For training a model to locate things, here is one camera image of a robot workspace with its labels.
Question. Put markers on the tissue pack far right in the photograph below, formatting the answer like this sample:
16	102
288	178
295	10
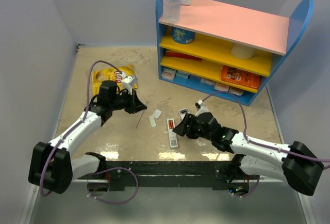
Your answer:
236	91

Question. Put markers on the red flat box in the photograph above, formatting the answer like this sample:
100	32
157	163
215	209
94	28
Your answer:
171	53

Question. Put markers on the tissue pack red label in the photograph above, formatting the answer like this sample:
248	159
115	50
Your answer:
221	87

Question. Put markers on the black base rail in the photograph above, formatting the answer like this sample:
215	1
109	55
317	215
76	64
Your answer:
204	174

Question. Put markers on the tissue pack centre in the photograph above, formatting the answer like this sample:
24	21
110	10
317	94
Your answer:
207	82

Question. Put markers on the slim white remote control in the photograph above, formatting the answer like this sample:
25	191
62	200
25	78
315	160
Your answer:
172	136

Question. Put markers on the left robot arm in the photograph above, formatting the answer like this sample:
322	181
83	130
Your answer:
52	167

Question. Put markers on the slim white battery cover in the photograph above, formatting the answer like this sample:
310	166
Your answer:
152	121

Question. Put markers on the blue printed can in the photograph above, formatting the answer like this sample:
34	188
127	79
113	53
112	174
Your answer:
182	36

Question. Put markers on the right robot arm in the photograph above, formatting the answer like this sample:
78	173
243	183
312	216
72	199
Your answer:
294	164

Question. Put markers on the red battery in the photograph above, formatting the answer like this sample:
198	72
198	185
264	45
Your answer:
171	124

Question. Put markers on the wide white remote control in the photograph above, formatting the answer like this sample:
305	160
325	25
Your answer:
182	116

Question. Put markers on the blue wooden shelf unit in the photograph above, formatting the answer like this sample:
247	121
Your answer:
217	26

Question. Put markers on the orange snack package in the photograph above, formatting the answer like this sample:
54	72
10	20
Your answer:
240	77

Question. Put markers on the yellow Lays chips bag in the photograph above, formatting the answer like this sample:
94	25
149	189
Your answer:
111	74

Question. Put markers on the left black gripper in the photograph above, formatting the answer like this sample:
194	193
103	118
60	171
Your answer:
135	104

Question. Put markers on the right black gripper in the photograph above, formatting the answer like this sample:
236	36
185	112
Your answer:
182	128

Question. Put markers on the tissue pack far left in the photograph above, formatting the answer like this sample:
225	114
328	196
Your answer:
168	73

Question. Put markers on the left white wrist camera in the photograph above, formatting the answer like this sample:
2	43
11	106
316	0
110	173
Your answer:
128	82

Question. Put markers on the teal tissue pack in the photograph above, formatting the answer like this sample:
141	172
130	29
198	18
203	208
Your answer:
181	74

